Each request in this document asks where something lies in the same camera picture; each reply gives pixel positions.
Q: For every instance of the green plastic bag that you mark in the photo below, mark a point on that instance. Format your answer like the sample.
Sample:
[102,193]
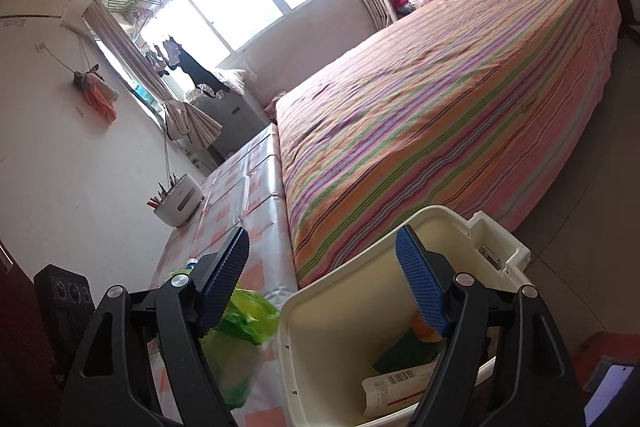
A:
[236,348]

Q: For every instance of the white medicine box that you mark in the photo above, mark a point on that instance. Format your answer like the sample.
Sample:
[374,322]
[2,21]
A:
[391,392]

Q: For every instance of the white round pen holder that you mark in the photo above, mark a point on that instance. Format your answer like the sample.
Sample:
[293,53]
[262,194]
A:
[176,205]

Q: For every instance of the orange peel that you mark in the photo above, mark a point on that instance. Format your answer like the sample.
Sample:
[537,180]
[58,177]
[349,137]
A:
[424,332]

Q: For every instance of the green yellow sponge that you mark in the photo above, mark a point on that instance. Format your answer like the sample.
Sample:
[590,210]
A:
[409,351]

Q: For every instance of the cream plastic trash bin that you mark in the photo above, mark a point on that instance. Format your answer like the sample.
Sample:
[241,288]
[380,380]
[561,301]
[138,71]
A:
[333,330]

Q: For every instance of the black hanging garment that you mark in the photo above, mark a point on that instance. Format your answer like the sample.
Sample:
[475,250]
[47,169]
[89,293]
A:
[199,74]

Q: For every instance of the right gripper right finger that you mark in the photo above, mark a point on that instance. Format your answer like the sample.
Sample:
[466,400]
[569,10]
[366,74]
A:
[456,305]

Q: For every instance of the smartphone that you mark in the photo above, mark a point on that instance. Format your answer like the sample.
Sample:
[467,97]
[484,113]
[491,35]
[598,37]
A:
[613,387]

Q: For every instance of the checkered plastic tablecloth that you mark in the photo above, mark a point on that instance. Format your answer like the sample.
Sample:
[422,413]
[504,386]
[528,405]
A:
[246,191]

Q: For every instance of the blue label brown bottle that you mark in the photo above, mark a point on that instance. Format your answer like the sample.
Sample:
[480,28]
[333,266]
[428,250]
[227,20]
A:
[192,263]

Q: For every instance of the red wooden door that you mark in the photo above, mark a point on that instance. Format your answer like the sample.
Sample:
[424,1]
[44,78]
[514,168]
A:
[30,396]

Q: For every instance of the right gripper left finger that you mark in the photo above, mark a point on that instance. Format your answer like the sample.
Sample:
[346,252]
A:
[186,307]

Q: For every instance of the grey air cooler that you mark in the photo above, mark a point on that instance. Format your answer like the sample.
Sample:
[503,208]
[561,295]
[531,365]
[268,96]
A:
[241,118]

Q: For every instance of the left pink curtain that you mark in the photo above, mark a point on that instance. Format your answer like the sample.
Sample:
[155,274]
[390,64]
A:
[183,119]

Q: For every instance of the orange cloth on hook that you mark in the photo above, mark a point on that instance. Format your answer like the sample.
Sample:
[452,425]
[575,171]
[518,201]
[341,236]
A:
[97,93]

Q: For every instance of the air conditioner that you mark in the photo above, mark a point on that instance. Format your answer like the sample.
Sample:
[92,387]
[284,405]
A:
[33,8]

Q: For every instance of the striped bed sheet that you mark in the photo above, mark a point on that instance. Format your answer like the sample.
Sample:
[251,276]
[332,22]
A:
[475,105]

